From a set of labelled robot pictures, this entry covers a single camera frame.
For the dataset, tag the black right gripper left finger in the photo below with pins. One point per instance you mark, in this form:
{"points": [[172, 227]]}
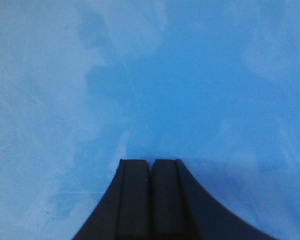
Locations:
{"points": [[123, 213]]}

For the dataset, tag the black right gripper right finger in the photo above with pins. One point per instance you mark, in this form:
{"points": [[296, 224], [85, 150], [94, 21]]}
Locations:
{"points": [[182, 209]]}

